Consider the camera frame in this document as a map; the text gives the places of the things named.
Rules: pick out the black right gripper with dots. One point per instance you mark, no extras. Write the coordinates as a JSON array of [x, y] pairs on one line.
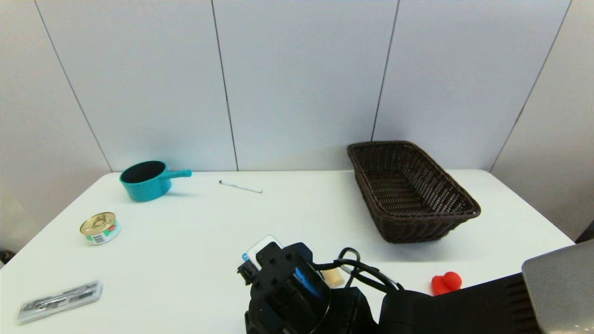
[[283, 297]]

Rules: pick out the dark object beside table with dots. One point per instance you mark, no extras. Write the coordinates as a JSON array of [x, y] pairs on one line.
[[587, 232]]

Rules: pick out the dark brown wicker basket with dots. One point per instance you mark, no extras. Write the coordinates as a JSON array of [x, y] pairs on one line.
[[408, 195]]

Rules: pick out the red rubber duck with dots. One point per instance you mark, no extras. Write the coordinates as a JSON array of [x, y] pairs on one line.
[[446, 283]]

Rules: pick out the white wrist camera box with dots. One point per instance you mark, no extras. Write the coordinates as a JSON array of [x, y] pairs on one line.
[[263, 246]]

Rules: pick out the grey tool case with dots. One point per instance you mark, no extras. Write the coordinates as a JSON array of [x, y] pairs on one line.
[[60, 300]]

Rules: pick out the small wooden cylinder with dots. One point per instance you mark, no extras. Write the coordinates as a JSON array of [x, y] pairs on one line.
[[334, 278]]

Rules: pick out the small tin can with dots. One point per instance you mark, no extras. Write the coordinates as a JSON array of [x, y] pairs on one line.
[[100, 228]]

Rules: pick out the white pen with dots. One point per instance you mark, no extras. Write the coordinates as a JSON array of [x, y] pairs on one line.
[[240, 187]]

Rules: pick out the dark object on floor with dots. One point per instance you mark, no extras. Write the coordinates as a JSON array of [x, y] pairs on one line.
[[5, 256]]

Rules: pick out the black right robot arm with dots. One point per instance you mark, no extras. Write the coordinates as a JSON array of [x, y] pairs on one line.
[[464, 311]]

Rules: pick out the teal saucepan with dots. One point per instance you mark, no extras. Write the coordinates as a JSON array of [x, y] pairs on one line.
[[148, 188]]

